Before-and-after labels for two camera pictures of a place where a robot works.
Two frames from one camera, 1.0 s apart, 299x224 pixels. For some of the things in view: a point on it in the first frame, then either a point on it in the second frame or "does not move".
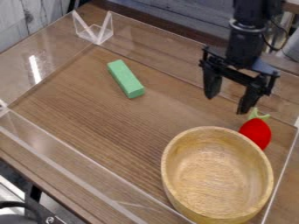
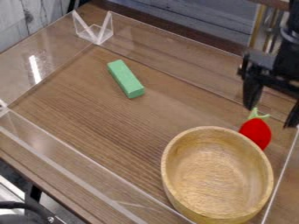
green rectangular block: [125, 79] does not move
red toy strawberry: [256, 129] does not move
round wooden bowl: [216, 174] does not move
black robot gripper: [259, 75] -> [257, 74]
